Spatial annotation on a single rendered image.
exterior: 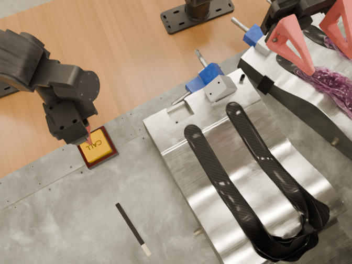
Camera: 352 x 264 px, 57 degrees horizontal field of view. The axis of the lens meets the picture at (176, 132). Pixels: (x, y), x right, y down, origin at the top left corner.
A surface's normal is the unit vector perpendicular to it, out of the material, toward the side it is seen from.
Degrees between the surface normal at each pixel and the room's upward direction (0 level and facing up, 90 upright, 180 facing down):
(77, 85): 69
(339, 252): 0
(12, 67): 35
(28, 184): 0
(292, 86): 27
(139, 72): 0
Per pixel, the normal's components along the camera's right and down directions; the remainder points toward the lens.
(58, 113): -0.23, -0.65
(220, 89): -0.58, 0.07
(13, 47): 0.55, -0.06
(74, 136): 0.44, 0.60
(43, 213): -0.01, -0.27
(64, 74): -0.36, -0.35
